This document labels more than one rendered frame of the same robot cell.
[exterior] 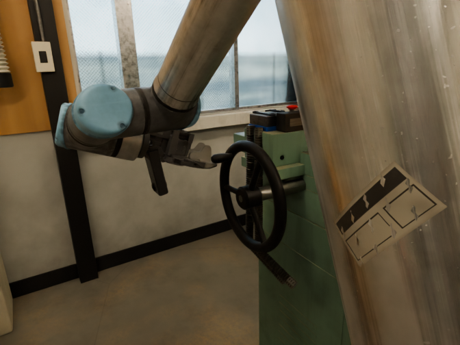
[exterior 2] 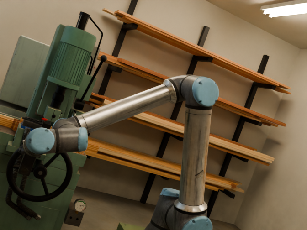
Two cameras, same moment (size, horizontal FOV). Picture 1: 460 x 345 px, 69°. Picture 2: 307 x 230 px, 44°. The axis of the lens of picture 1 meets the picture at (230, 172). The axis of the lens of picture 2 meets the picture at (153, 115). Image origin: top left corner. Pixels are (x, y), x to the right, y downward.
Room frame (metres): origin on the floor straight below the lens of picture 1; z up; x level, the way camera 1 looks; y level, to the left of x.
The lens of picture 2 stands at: (0.13, 1.59, 1.29)
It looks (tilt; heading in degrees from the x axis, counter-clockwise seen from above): 2 degrees down; 279
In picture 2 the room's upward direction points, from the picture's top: 20 degrees clockwise
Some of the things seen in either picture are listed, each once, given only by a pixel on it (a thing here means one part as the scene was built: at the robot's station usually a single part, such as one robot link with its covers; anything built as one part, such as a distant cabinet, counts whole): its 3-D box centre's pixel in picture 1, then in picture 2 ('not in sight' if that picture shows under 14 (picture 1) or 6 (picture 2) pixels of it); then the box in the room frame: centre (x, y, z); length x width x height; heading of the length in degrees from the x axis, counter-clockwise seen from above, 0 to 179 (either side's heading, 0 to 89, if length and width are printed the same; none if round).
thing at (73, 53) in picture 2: not in sight; (71, 58); (0.96, -0.34, 1.35); 0.18 x 0.18 x 0.31
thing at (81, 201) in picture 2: not in sight; (79, 206); (0.63, -0.29, 0.65); 0.06 x 0.04 x 0.08; 29
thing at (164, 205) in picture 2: not in sight; (172, 207); (0.18, -0.28, 0.83); 0.17 x 0.15 x 0.18; 126
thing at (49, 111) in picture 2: not in sight; (51, 115); (0.97, -0.36, 1.03); 0.14 x 0.07 x 0.09; 119
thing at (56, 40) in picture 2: not in sight; (55, 87); (1.10, -0.60, 1.16); 0.22 x 0.22 x 0.72; 29
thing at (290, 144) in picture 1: (276, 144); (30, 138); (0.94, -0.14, 0.91); 0.15 x 0.14 x 0.09; 29
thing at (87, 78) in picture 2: not in sight; (85, 87); (0.93, -0.61, 1.23); 0.09 x 0.08 x 0.15; 119
